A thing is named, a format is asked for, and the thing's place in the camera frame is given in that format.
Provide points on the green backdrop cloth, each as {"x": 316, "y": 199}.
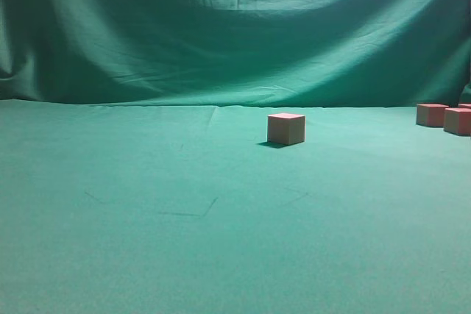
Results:
{"x": 256, "y": 53}

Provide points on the green table cloth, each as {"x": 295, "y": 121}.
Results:
{"x": 128, "y": 209}

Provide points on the pink cube far right back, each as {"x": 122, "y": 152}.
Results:
{"x": 431, "y": 115}

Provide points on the pink cube far right front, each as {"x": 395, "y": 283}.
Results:
{"x": 457, "y": 121}

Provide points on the pink cube at right edge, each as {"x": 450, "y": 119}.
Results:
{"x": 464, "y": 106}

